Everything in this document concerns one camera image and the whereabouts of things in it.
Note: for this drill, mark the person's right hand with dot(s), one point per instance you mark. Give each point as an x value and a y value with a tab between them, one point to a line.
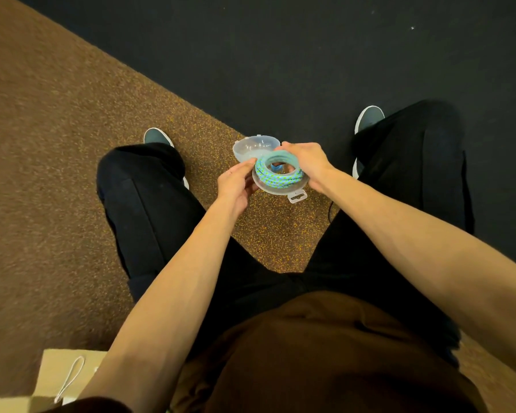
310	164

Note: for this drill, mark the person's left hand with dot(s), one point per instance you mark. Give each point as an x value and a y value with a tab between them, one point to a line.
233	187

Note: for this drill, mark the person's right fingers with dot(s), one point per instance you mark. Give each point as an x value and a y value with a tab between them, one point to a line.
286	147

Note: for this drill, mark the person's left thumb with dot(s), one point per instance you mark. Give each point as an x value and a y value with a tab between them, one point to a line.
243	165

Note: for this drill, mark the clear round plastic case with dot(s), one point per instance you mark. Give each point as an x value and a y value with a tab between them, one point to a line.
270	167

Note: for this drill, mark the person's left forearm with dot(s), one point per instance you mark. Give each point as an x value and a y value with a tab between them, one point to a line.
163	305

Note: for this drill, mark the person's right forearm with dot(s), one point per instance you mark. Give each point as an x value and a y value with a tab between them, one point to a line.
425	258

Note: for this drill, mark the person's black trousers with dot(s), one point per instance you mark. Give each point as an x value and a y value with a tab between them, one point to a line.
279	236

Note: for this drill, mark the person's right grey shoe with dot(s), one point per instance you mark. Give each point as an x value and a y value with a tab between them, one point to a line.
367	124

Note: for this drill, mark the person's grey shoe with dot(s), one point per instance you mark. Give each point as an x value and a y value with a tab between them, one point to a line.
367	124
159	137

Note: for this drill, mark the person's left grey shoe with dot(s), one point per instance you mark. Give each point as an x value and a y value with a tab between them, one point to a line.
159	137

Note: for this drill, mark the person's brown shirt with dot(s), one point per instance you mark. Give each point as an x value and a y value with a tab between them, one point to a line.
327	356

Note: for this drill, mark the beige paper bag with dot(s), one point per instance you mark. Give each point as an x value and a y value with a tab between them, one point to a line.
47	382

